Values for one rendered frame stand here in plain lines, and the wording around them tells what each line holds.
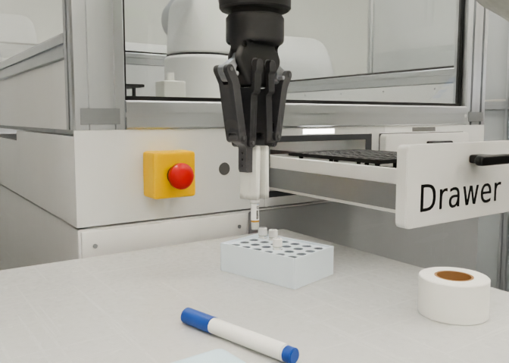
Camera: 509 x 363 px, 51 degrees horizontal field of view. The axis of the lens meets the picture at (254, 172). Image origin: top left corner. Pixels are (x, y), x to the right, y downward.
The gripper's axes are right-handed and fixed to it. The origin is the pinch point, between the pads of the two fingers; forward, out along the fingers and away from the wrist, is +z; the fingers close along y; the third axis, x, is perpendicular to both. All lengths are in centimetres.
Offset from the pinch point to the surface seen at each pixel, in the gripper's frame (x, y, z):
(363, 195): 7.6, -15.4, 4.1
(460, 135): -1, -75, -3
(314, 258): 9.2, -0.8, 10.1
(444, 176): 17.9, -19.2, 0.8
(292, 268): 8.9, 3.3, 10.7
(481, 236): -43, -225, 52
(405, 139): -6, -56, -3
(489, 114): -42, -224, -9
